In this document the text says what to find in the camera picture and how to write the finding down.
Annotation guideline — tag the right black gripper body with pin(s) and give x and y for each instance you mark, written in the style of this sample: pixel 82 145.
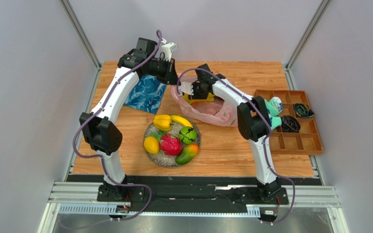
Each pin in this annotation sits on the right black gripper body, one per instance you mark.
pixel 198 91

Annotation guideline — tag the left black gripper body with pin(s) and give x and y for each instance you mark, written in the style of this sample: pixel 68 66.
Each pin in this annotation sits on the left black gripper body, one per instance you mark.
pixel 159 69

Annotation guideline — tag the yellow fake banana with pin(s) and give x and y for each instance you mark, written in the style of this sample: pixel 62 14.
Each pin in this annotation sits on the yellow fake banana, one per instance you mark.
pixel 188 98
pixel 181 120

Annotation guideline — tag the pink plastic bag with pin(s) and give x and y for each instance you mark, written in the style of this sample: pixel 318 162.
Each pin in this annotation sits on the pink plastic bag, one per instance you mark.
pixel 217 112

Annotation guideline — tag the yellow fake bell pepper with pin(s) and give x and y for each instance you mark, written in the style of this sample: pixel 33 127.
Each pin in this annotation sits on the yellow fake bell pepper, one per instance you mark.
pixel 163 122

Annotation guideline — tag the red fake dragon fruit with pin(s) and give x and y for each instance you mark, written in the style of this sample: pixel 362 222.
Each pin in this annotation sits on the red fake dragon fruit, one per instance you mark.
pixel 168 143

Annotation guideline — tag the fake mango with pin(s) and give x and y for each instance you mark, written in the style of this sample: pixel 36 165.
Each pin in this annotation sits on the fake mango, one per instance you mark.
pixel 188 153

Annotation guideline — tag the yellow fake lemon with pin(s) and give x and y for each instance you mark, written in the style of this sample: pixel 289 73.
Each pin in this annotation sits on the yellow fake lemon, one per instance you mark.
pixel 151 145

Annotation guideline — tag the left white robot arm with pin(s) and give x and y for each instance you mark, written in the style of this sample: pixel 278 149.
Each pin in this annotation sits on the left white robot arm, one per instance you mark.
pixel 98 126

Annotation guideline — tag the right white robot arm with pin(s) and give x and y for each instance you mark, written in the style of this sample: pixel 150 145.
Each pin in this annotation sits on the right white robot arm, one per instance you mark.
pixel 253 124

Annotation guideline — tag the blue patterned cloth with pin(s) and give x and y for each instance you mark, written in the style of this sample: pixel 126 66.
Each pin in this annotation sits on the blue patterned cloth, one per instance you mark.
pixel 146 95

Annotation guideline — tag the green white sock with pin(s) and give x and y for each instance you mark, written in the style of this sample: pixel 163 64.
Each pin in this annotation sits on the green white sock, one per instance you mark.
pixel 275 121
pixel 274 106

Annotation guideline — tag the speckled ceramic plate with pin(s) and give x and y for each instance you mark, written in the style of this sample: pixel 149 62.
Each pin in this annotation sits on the speckled ceramic plate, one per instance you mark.
pixel 167 160

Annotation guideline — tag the black sock roll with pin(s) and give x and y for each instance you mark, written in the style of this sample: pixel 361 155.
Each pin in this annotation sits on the black sock roll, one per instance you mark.
pixel 290 124

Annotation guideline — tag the dark striped sock roll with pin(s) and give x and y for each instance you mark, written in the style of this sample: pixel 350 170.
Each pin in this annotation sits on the dark striped sock roll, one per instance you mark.
pixel 302 111

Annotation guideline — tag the brown compartment tray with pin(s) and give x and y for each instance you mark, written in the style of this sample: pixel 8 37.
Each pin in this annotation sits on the brown compartment tray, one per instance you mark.
pixel 307 141

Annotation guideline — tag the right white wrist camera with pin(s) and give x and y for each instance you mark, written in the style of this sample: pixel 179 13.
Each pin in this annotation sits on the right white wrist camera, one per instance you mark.
pixel 185 87

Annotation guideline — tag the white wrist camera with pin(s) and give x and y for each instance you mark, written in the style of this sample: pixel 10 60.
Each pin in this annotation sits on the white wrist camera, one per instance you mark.
pixel 185 87
pixel 167 49

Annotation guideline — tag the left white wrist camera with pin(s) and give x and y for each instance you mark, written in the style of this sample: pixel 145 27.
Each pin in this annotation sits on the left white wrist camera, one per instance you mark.
pixel 167 49

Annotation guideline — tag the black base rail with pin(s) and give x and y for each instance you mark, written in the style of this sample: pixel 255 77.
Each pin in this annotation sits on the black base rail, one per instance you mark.
pixel 195 194

